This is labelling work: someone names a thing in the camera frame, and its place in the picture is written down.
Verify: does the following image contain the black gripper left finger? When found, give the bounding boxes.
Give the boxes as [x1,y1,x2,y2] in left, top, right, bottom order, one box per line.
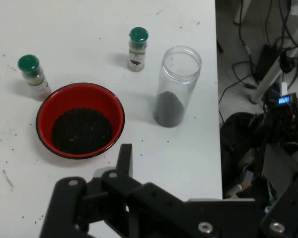
[39,143,189,238]

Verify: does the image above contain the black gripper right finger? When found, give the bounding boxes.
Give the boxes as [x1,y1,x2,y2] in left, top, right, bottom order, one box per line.
[260,168,298,238]

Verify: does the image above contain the black seeds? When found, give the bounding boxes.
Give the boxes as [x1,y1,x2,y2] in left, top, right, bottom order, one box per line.
[51,108,114,155]
[153,91,185,128]

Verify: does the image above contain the clear plastic jar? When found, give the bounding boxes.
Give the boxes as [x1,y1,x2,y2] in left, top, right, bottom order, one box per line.
[152,46,203,128]

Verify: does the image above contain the black seeds in bowl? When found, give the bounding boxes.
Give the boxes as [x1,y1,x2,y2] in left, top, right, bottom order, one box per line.
[51,108,114,155]

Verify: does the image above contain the red bowl with black rim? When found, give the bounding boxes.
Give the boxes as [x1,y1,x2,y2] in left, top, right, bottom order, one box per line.
[36,82,126,160]

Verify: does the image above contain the black meter with blue display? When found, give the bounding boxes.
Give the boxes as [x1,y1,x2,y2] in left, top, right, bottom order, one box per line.
[267,92,298,110]

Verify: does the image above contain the green cap spice bottle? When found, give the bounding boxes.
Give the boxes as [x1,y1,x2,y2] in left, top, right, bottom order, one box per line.
[17,54,52,102]
[128,27,149,73]

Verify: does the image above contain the white slanted desk leg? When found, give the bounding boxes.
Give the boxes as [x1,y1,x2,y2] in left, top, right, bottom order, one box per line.
[250,22,298,104]
[234,0,249,25]

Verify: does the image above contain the black power adapter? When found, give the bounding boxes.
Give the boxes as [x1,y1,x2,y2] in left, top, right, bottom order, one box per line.
[254,44,279,83]

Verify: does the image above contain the black electronics with wires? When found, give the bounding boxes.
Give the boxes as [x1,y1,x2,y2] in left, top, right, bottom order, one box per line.
[253,108,298,150]

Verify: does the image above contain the black cable with grey connector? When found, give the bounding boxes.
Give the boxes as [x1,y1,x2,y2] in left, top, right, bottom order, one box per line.
[218,74,259,123]

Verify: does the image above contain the thick black cable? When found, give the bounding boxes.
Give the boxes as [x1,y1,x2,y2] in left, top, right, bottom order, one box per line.
[279,0,298,54]

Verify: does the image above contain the thin black cable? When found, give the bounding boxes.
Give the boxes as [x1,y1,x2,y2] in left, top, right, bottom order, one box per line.
[238,0,258,82]
[264,0,274,47]

